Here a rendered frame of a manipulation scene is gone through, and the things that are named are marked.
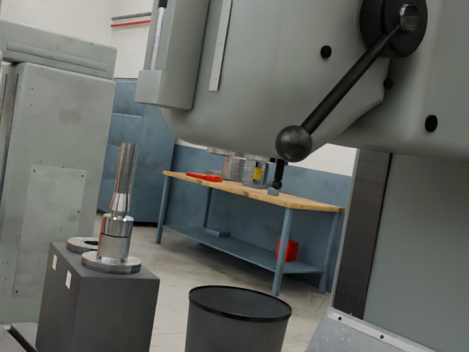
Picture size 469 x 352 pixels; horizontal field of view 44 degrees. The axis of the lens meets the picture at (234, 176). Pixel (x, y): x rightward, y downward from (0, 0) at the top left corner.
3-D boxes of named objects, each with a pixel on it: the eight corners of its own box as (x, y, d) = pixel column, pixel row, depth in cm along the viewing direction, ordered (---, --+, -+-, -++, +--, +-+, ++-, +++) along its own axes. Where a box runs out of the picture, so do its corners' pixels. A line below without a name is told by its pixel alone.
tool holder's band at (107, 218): (98, 218, 88) (99, 211, 88) (128, 221, 91) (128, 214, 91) (106, 224, 84) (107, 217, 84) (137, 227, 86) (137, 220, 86)
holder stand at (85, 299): (61, 406, 81) (82, 267, 80) (33, 346, 100) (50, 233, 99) (142, 400, 86) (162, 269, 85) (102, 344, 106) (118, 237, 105)
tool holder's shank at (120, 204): (105, 213, 88) (116, 141, 87) (125, 215, 90) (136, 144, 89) (110, 217, 85) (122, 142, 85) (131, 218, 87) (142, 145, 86)
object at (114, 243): (93, 253, 89) (98, 218, 88) (122, 255, 91) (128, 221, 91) (100, 261, 85) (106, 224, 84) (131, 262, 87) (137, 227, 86)
